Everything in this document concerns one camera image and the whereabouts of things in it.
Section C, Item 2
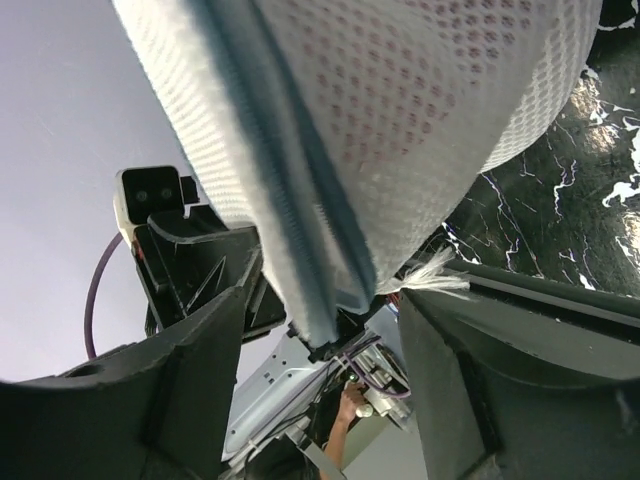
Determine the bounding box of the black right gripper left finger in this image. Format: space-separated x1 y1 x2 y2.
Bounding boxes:
1 287 244 479

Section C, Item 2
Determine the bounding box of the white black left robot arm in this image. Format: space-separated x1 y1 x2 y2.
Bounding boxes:
129 205 412 467

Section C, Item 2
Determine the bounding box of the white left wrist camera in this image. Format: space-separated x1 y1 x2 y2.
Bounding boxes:
113 165 200 247

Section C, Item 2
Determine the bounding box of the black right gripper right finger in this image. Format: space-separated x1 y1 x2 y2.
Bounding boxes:
398 261 639 479

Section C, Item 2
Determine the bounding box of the operator's hand in background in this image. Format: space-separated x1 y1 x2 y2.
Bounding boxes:
339 382 365 420

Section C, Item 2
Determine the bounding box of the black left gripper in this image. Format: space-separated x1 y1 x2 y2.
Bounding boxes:
131 205 286 343

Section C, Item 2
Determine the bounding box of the operator's forearm in background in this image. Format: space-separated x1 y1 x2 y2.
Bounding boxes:
324 412 355 469

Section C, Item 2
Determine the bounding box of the white mesh laundry bag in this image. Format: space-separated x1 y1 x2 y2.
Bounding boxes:
114 1 602 347

